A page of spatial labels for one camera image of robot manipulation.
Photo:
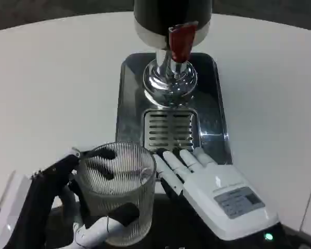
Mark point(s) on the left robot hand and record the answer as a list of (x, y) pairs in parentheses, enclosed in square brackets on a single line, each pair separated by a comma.
[(28, 202)]

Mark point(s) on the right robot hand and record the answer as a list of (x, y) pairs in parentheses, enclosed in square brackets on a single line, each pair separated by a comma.
[(223, 197)]

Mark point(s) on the clear ribbed glass cup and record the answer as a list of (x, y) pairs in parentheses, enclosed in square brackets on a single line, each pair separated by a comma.
[(116, 192)]

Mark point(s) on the steel slotted drain grid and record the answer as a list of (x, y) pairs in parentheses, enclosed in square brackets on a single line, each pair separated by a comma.
[(168, 129)]

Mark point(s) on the steel drip tray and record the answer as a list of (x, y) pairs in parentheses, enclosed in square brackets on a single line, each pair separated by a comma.
[(168, 114)]

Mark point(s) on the black steel drink dispenser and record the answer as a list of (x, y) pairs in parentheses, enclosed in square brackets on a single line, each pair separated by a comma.
[(168, 52)]

